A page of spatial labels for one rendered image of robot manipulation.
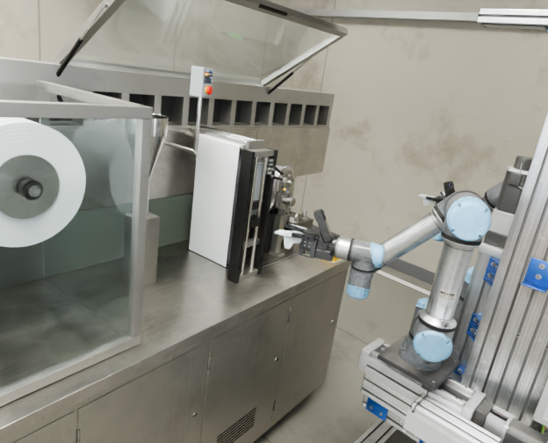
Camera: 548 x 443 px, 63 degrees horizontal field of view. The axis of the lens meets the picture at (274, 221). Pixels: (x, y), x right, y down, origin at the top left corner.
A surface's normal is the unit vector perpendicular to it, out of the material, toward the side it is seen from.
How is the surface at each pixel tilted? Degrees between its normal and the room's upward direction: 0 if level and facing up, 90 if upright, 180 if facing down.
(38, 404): 0
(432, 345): 97
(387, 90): 90
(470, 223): 82
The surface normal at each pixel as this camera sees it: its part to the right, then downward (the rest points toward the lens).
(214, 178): -0.61, 0.17
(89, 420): 0.78, 0.29
